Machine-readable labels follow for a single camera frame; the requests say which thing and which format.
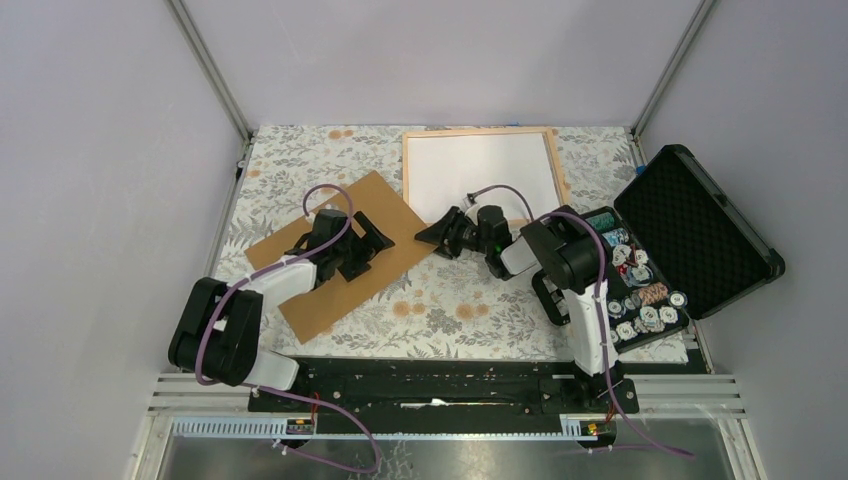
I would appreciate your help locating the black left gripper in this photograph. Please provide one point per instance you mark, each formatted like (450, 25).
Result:
(370, 244)

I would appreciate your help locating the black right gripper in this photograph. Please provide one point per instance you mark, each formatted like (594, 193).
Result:
(437, 234)

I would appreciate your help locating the printed photo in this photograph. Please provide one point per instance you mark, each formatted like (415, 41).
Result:
(477, 172)

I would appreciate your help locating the brown cardboard backing board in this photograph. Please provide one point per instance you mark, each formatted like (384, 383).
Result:
(311, 313)

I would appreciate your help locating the light wooden picture frame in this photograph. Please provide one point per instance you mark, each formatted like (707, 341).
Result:
(556, 166)

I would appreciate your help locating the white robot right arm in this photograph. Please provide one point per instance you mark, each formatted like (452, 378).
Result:
(564, 248)

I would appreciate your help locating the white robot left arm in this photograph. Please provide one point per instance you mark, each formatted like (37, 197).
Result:
(217, 336)

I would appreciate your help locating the floral patterned table mat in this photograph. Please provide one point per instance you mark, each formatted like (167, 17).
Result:
(446, 309)

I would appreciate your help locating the green poker chip stack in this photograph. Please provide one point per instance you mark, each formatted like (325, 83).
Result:
(603, 221)

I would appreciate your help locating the light blue poker chip stack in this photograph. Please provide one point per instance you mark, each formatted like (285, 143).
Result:
(617, 236)

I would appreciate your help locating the black poker chip case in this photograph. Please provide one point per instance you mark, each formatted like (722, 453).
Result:
(691, 253)

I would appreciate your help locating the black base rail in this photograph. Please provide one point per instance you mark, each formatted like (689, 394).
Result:
(391, 396)

